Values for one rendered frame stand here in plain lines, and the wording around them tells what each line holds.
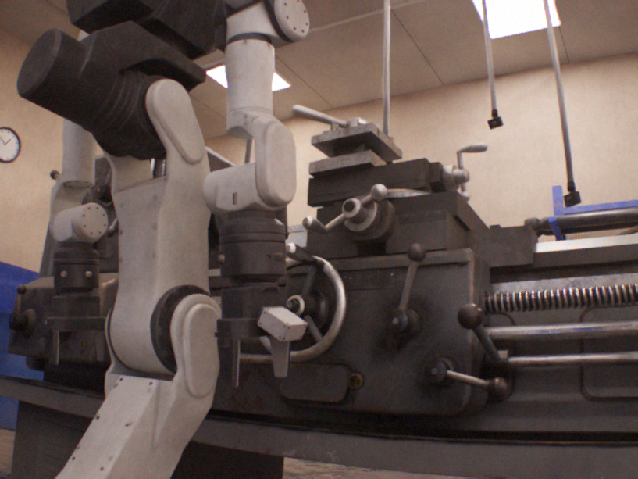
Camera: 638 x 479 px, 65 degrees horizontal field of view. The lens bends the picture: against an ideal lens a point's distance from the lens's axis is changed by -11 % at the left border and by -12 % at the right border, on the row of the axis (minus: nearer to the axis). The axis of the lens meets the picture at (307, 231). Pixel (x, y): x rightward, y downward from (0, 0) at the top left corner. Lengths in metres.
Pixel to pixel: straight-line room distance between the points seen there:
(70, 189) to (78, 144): 0.09
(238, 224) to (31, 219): 4.64
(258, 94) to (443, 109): 4.54
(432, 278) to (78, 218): 0.64
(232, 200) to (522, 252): 0.61
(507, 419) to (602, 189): 3.64
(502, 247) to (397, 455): 0.45
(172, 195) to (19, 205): 4.42
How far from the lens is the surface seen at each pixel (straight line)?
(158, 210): 0.86
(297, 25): 0.83
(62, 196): 1.12
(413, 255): 0.96
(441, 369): 0.94
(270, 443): 1.14
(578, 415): 1.11
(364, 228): 1.03
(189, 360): 0.83
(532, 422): 1.12
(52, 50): 0.81
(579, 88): 5.05
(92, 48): 0.84
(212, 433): 1.24
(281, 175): 0.72
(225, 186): 0.75
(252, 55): 0.79
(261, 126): 0.73
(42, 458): 1.95
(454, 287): 1.00
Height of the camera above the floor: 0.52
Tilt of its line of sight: 17 degrees up
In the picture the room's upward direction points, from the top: 4 degrees clockwise
